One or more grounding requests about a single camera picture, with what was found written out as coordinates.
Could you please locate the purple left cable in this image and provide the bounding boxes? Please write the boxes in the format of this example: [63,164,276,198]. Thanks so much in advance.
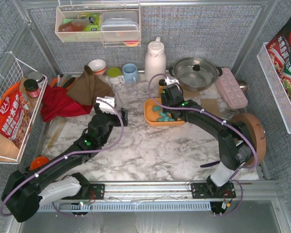
[0,99,125,218]

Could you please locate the teal coffee capsule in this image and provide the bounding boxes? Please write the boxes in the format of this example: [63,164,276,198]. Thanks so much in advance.
[163,116,175,122]
[152,106,161,112]
[157,117,164,122]
[159,111,167,117]

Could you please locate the orange juice bottle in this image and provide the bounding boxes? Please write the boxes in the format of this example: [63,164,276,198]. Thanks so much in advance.
[158,79,166,96]

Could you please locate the red jar black lid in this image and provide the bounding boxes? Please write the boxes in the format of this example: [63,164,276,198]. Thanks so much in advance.
[23,79,40,98]

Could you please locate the orange snack bag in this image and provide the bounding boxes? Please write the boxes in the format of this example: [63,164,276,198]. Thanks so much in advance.
[0,82,32,148]

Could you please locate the blue mug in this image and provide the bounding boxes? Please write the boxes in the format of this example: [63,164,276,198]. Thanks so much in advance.
[122,63,139,83]

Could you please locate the white orange striped bowl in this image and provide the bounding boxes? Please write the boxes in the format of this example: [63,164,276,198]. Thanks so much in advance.
[88,59,106,75]

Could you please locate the white mesh basket right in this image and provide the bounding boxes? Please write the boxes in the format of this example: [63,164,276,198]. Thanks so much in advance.
[257,42,291,134]

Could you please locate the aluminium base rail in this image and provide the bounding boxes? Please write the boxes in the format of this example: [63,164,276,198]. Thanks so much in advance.
[14,180,282,200]

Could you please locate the pink egg tray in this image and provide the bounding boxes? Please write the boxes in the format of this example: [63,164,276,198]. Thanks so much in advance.
[215,67,248,109]

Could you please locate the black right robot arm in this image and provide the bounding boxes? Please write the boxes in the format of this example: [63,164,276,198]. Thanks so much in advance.
[161,84,258,196]

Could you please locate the orange plastic cup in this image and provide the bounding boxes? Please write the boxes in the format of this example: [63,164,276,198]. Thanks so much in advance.
[30,156,49,170]

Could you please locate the green lidded white cup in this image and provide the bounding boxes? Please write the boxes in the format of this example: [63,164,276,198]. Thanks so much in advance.
[107,67,125,85]

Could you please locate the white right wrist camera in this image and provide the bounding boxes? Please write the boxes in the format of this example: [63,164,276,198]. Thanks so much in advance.
[164,77,179,85]

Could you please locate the red cloth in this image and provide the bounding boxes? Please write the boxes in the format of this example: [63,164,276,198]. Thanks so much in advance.
[41,85,92,122]

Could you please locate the clear plastic containers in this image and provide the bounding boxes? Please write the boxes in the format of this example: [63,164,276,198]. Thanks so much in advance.
[100,11,139,41]

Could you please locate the brown cloth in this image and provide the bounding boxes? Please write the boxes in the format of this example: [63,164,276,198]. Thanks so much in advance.
[66,65,115,105]

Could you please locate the orange bottle in rack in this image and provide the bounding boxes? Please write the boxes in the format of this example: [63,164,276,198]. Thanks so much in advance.
[58,19,90,32]

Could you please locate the small brown cardboard sheet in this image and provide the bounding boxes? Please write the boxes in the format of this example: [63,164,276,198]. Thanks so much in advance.
[183,89,200,99]

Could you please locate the steel pot with lid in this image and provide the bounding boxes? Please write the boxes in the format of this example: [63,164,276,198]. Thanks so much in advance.
[169,58,223,92]

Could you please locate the cream wall rack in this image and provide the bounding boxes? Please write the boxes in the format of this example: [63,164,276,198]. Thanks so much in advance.
[55,3,141,47]

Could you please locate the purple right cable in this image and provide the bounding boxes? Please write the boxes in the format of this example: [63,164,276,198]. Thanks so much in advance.
[147,73,259,216]

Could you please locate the orange plastic basket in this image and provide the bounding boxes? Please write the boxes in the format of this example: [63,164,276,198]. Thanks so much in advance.
[144,99,185,127]

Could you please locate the round wooden board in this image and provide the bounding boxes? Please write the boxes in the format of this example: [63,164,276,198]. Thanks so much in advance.
[231,113,266,164]

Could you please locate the steel round object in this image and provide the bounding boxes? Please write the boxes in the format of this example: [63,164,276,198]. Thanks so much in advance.
[237,80,249,94]

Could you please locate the white thermos jug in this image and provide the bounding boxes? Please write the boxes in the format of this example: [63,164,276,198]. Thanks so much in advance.
[145,37,166,82]

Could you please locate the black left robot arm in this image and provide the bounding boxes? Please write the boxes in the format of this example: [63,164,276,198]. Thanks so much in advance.
[0,103,128,222]

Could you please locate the purple cable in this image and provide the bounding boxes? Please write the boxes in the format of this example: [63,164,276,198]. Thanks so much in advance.
[147,73,259,216]
[0,99,125,218]

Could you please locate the green package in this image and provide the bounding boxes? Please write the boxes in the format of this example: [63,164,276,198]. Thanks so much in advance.
[78,13,101,32]

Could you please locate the red seasoning packet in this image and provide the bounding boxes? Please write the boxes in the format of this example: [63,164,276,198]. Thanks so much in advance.
[266,17,291,73]

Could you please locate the glass jar silver lid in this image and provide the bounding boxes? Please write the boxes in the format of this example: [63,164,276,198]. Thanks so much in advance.
[28,71,44,89]

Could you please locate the white wire basket left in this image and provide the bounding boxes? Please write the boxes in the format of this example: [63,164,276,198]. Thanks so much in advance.
[0,57,48,164]

